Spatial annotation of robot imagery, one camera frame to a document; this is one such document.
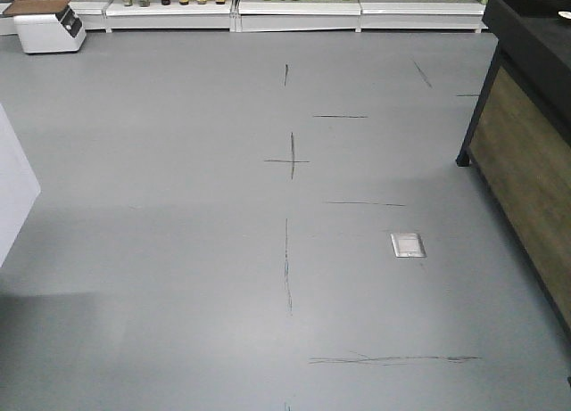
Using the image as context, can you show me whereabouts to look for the white supermarket shelf unit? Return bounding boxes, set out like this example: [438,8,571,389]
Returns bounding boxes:
[0,0,527,34]

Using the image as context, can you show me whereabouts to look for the white box appliance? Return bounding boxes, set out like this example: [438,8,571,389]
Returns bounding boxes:
[13,7,87,54]

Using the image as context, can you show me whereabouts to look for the black wooden fruit stand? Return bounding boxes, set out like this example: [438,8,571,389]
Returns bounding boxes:
[456,0,570,357]

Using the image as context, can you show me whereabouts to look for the metal floor socket plate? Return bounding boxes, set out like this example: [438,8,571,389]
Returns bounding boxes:
[391,233,426,258]

